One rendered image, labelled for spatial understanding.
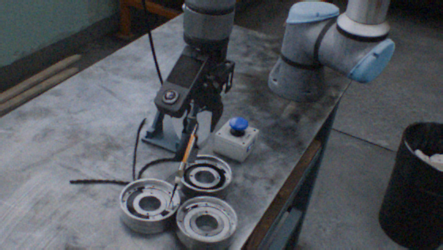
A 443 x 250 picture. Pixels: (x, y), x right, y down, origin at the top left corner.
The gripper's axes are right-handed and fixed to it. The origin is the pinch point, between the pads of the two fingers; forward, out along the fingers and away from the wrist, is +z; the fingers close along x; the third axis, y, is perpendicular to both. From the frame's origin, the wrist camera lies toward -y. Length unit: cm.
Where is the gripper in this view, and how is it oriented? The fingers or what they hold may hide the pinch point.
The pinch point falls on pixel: (190, 142)
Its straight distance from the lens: 85.8
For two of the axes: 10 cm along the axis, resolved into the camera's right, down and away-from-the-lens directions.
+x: -9.0, -3.3, 2.9
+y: 4.2, -4.9, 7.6
